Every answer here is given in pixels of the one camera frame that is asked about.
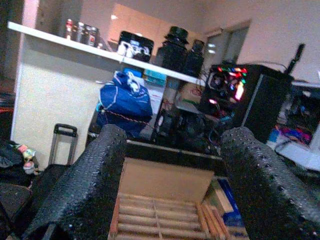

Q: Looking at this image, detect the blue white box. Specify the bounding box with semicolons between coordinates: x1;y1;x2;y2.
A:
216;176;247;227

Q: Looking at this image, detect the flat white box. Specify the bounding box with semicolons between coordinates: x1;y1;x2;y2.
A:
274;142;320;172

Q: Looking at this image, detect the blue fabric bag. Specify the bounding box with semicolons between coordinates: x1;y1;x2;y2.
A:
96;70;154;139

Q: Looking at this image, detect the small black jar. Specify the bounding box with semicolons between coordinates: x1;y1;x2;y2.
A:
186;39;206;78

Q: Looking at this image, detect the wooden slat rack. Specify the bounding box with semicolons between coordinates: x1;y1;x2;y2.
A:
108;192;232;240

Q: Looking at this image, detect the black trolley suitcase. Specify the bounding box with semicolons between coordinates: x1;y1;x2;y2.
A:
29;123;83;201

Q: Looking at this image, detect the black tray with white cups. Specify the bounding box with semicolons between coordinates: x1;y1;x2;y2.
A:
116;30;155;63

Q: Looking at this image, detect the orange black twisted cable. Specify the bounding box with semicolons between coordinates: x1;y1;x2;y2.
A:
98;107;152;126

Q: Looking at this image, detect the computer case with coloured lights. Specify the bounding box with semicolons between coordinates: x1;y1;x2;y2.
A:
199;63;295;145

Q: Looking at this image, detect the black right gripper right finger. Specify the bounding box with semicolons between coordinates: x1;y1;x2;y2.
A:
219;126;320;240

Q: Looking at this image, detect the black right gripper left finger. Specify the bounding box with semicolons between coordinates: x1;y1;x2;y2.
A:
22;123;128;240

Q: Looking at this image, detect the black bag with colourful charms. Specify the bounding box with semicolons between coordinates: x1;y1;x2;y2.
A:
0;139;40;187

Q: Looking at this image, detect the grey door with white frame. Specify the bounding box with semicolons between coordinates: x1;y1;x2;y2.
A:
204;19;252;66

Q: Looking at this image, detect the red white can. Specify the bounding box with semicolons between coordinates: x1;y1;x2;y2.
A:
65;18;74;40

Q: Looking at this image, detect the printed brown cardboard box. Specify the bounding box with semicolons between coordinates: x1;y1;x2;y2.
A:
174;83;204;114

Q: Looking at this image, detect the dark bottle with red label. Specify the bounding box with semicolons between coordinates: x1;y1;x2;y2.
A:
87;26;99;48

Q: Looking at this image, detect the dark bottle with white cap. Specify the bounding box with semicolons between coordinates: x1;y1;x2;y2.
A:
76;21;86;43

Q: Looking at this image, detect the teal box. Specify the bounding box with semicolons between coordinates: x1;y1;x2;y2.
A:
143;69;168;87

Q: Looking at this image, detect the black antenna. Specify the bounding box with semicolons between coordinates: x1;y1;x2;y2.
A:
284;43;306;75

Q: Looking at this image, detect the large brown cardboard box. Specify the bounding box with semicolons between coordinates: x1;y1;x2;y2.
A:
118;156;216;204

